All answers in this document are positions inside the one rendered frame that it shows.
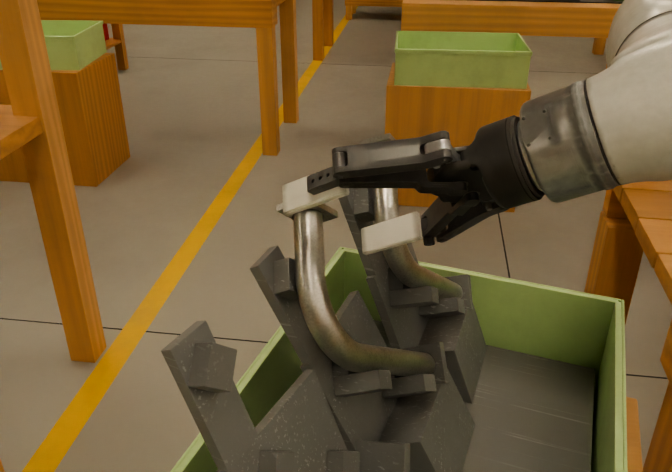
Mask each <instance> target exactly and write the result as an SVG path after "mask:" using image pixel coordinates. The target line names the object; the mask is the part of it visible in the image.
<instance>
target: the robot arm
mask: <svg viewBox="0 0 672 472"><path fill-rule="evenodd" d="M606 61H607V69H605V70H604V71H602V72H600V73H598V74H596V75H594V76H592V77H590V78H587V79H586V80H583V81H576V82H574V83H572V84H571V85H569V86H567V87H564V88H561V89H558V90H556V91H553V92H550V93H548V94H545V95H542V96H540V97H537V98H534V99H532V100H529V101H526V102H525V103H523V105H522V107H521V109H520V117H518V116H515V115H513V116H510V117H507V118H504V119H502V120H499V121H496V122H493V123H491V124H488V125H485V126H482V127H481V128H479V130H478V131H477V133H476V135H475V139H474V141H473V142H472V143H471V144H470V145H469V146H462V147H454V148H453V147H452V145H451V143H450V137H449V132H447V131H439V132H435V133H432V134H429V135H425V136H422V137H417V138H408V139H400V140H391V141H383V142H374V143H366V144H357V145H349V146H340V147H335V148H333V149H332V165H333V166H332V167H329V168H327V169H324V170H322V171H319V172H316V173H314V174H311V175H309V176H306V177H303V178H301V179H298V180H295V181H293V182H290V183H287V184H285V185H283V186H282V191H283V214H284V215H286V216H289V215H292V214H295V213H298V212H301V211H303V210H306V209H309V208H312V207H315V206H318V205H321V204H324V203H326V202H329V201H332V200H335V199H338V198H341V197H344V196H347V195H349V193H350V192H349V188H414V189H416V190H417V191H418V192H419V193H432V194H433V195H436V196H438V198H437V199H436V200H435V201H434V202H433V203H432V204H431V205H430V207H429V208H428V209H427V210H426V211H425V212H424V213H423V214H422V215H421V220H420V213H418V212H417V211H415V212H412V213H409V214H406V215H403V216H400V217H396V218H393V219H390V220H387V221H384V222H380V223H377V224H374V225H371V226H368V227H364V228H362V229H361V239H362V253H363V254H365V255H369V254H372V253H376V252H379V251H383V250H386V249H390V248H393V247H397V246H400V245H404V244H407V243H411V242H414V241H418V240H421V239H422V237H423V240H424V245H425V246H432V245H435V238H434V237H436V240H437V242H440V243H443V242H446V241H448V240H450V239H451V238H453V237H455V236H457V235H458V234H460V233H462V232H464V231H465V230H467V229H469V228H471V227H472V226H474V225H476V224H478V223H479V222H481V221H483V220H485V219H486V218H488V217H490V216H492V215H495V214H498V213H501V212H504V211H507V210H508V209H509V208H513V207H516V206H520V205H523V204H526V203H530V202H533V201H537V200H540V199H542V197H543V196H544V195H546V196H547V198H549V199H550V200H551V201H553V202H556V203H560V202H564V201H567V200H571V199H574V198H578V197H581V196H585V195H588V194H592V193H595V192H599V191H602V190H610V189H614V188H615V187H616V186H620V185H625V184H629V183H635V182H644V181H667V180H672V0H624V1H623V3H622V4H621V5H620V7H619V9H618V10H617V12H616V14H615V16H614V18H613V21H612V24H611V27H610V31H609V35H608V41H607V52H606ZM426 169H428V170H427V172H426ZM447 225H448V229H447V227H446V226H447Z"/></svg>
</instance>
